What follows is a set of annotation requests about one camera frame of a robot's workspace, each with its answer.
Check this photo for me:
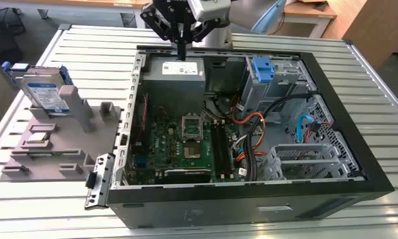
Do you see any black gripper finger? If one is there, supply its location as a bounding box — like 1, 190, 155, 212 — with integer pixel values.
182, 18, 219, 61
139, 6, 183, 61

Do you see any hard disk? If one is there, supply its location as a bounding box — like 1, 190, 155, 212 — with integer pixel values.
1, 62, 74, 117

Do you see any blue data wire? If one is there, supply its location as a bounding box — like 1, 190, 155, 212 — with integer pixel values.
297, 113, 319, 144

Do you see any orange red power wire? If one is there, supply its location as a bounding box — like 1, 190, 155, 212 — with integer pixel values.
306, 120, 334, 136

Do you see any silver disk bay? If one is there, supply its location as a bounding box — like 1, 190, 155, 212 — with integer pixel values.
266, 143, 358, 181

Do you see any blue plastic drive latch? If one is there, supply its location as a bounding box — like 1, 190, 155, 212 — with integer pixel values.
251, 56, 275, 83

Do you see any grey power supply unit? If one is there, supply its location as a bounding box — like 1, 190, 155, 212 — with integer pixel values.
141, 56, 206, 118

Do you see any silver optical drive cage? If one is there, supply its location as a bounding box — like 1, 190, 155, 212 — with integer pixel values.
239, 56, 319, 118

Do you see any metal socket cover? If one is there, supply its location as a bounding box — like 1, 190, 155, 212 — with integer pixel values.
181, 115, 205, 141

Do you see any green motherboard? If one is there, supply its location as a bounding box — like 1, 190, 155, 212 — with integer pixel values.
124, 117, 249, 186

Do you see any black mesh bin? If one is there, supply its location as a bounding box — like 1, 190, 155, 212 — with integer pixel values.
0, 7, 25, 66

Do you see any black RAM slot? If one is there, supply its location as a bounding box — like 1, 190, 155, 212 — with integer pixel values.
218, 119, 234, 179
210, 119, 225, 179

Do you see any CPU socket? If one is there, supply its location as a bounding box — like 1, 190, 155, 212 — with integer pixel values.
181, 140, 206, 160

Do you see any grey parts rack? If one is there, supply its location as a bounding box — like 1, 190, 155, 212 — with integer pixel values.
0, 85, 125, 184

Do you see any wooden cabinet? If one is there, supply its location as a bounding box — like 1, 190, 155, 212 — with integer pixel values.
323, 0, 398, 71

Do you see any silver CPU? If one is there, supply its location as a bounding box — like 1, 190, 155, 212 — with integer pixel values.
28, 131, 52, 144

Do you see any black graphics card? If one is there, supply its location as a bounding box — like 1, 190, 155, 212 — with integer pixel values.
154, 167, 213, 185

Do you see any green RAM stick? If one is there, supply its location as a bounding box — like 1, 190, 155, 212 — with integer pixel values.
25, 150, 65, 159

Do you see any black PC case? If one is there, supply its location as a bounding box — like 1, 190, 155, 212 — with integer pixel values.
104, 44, 395, 230

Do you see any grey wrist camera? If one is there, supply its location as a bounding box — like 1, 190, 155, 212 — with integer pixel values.
187, 0, 231, 22

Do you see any wooden desk white frame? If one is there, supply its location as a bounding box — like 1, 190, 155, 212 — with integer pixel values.
278, 1, 338, 38
29, 0, 153, 29

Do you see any orange yellow wire bundle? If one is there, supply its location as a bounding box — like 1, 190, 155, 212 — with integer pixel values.
230, 99, 269, 162

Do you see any metal expansion slot bracket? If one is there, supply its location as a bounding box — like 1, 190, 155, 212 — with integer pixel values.
84, 152, 116, 211

